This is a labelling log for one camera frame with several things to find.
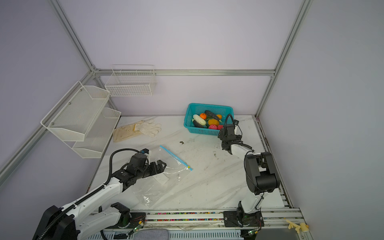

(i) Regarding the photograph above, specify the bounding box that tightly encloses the white wire wall basket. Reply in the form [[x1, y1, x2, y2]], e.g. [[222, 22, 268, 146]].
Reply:
[[105, 65, 157, 97]]

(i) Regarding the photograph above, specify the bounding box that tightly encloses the grey cloth pad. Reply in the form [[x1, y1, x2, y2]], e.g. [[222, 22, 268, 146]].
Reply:
[[134, 229, 170, 240]]

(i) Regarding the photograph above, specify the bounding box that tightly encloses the orange toy tangerine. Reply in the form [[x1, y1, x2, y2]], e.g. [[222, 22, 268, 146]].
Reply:
[[200, 113, 207, 120]]

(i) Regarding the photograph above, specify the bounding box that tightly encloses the white mesh upper shelf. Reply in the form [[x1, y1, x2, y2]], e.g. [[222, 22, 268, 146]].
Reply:
[[41, 82, 110, 142]]

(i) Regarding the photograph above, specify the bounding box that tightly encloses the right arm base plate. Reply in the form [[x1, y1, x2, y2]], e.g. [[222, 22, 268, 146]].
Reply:
[[223, 211, 265, 228]]

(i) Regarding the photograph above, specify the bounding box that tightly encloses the dark toy eggplant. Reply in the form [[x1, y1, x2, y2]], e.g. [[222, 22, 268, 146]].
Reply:
[[205, 110, 221, 122], [192, 120, 205, 128]]

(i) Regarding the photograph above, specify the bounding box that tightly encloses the white mesh lower shelf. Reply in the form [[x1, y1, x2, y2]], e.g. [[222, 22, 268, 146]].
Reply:
[[72, 108, 121, 159]]

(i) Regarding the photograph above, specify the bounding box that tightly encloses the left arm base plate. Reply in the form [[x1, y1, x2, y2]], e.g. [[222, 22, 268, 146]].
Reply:
[[115, 212, 146, 229]]

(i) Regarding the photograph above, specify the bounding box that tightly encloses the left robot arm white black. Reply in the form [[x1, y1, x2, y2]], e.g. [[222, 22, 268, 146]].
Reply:
[[33, 149, 167, 240]]

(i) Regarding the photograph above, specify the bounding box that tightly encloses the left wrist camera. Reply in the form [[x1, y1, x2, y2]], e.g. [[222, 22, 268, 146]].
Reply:
[[141, 149, 151, 156]]

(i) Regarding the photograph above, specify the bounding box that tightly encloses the clear zip top bag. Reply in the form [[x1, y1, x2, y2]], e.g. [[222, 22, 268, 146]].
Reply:
[[132, 146, 193, 207]]

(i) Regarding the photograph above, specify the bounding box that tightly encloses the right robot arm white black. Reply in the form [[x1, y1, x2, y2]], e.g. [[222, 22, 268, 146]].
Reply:
[[218, 124, 281, 227]]

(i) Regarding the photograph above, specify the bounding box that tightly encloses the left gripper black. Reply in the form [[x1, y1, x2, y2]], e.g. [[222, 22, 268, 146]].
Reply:
[[136, 159, 166, 180]]

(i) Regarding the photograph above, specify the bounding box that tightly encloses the white mesh shelf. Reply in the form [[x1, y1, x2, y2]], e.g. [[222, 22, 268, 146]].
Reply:
[[41, 82, 110, 142], [72, 108, 121, 159]]

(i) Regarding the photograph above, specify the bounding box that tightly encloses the yellow toy mango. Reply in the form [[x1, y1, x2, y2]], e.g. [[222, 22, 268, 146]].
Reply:
[[208, 119, 220, 126]]

